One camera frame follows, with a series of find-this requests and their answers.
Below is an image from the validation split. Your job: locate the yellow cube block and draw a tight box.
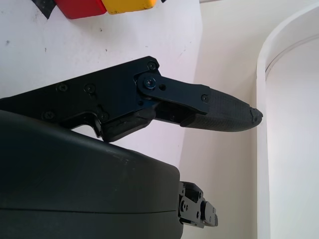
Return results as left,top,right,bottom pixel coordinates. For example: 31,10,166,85
103,0,157,15

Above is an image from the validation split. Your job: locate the white curved panel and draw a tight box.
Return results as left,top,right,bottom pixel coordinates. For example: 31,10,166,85
256,3,319,239

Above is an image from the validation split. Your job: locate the red cube block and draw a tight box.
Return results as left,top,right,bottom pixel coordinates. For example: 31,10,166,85
54,0,108,20

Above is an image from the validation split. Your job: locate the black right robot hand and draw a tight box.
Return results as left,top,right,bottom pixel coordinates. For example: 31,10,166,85
0,56,264,239

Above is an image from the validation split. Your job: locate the black tape strip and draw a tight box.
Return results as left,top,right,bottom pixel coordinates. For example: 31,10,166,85
31,0,167,19

